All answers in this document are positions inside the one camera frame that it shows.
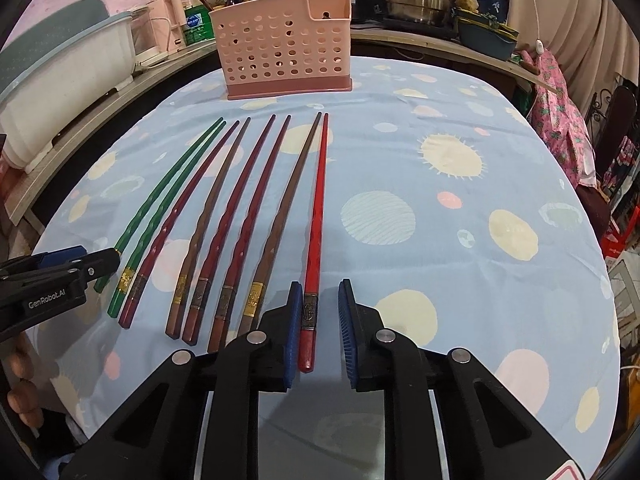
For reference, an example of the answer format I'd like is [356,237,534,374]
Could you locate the beige curtain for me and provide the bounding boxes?
[505,0,636,111]

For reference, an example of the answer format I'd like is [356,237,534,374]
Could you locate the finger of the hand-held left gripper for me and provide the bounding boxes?
[0,246,87,272]
[0,249,122,306]

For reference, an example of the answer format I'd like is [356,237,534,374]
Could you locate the white cable with switch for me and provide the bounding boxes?
[525,0,546,56]

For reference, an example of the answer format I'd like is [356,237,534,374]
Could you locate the dark teal plastic basin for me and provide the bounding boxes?
[455,7,521,58]

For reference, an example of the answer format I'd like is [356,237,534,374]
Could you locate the dark red chopstick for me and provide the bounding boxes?
[119,121,241,330]
[182,114,277,346]
[207,115,292,354]

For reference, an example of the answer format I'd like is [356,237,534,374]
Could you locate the pink small appliance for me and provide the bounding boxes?
[147,0,188,56]

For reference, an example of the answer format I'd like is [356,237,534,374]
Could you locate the bright red chopstick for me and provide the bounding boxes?
[297,112,331,375]

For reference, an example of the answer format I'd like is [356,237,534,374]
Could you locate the grey-green plastic lid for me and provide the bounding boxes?
[0,0,111,91]

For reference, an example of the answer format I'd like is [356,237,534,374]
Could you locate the white plastic tub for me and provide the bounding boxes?
[0,10,138,173]

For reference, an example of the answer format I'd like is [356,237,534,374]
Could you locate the green chopstick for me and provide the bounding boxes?
[106,119,229,319]
[93,117,223,292]

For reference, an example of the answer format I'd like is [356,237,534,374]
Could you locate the red plastic stool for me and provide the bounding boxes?
[607,210,640,261]

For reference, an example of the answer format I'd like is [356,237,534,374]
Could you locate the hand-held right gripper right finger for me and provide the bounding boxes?
[338,280,576,480]

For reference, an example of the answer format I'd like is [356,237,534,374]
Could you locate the dark metal chair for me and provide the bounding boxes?
[582,85,640,211]

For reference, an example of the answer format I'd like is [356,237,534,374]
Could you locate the blue printed tablecloth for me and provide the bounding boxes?
[30,52,623,480]

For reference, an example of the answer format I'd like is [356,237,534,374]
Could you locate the person's left hand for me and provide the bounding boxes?
[6,335,43,428]

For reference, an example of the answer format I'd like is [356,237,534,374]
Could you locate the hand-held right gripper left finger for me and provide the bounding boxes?
[60,282,304,480]

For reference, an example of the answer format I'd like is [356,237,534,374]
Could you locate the pink floral cloth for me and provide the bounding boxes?
[525,47,598,188]

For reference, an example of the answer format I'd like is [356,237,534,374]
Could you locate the pink perforated chopstick holder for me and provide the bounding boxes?
[209,0,354,101]

